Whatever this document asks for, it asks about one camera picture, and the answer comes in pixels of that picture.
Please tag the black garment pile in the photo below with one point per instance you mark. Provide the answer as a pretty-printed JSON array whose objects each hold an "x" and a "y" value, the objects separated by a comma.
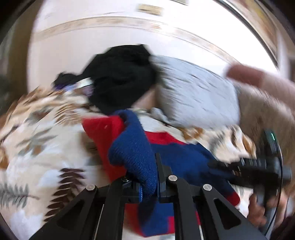
[{"x": 120, "y": 77}]

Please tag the grey quilted pillow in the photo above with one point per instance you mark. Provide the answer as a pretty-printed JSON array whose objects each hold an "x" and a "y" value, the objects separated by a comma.
[{"x": 188, "y": 95}]

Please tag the framed wall picture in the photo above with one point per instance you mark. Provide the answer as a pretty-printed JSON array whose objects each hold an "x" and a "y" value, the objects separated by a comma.
[{"x": 255, "y": 18}]

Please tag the person right hand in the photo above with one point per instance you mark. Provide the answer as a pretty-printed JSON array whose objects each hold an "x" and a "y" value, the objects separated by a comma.
[{"x": 256, "y": 213}]

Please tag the small dark purple clothes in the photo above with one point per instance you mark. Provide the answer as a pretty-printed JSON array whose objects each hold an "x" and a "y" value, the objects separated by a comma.
[{"x": 73, "y": 84}]

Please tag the reddish brown headboard cushion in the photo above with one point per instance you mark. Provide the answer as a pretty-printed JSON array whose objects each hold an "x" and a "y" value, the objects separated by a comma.
[{"x": 280, "y": 88}]

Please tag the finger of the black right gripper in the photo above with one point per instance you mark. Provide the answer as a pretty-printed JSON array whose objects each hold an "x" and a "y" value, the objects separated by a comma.
[
  {"x": 231, "y": 178},
  {"x": 223, "y": 166}
]

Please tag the leaf pattern fleece blanket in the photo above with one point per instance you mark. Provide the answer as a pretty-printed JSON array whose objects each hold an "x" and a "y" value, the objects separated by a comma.
[{"x": 47, "y": 158}]

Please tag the striped beige floral pillow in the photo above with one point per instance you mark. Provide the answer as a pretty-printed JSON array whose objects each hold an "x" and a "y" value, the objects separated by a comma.
[{"x": 259, "y": 111}]

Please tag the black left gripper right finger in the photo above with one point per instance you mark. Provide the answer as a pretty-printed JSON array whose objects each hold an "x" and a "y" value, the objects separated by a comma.
[{"x": 201, "y": 212}]

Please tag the blue and red knit sweater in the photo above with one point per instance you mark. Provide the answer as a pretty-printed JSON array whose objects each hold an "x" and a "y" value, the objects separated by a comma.
[{"x": 125, "y": 147}]

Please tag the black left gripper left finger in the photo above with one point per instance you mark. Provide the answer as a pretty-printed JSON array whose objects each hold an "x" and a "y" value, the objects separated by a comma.
[{"x": 95, "y": 213}]

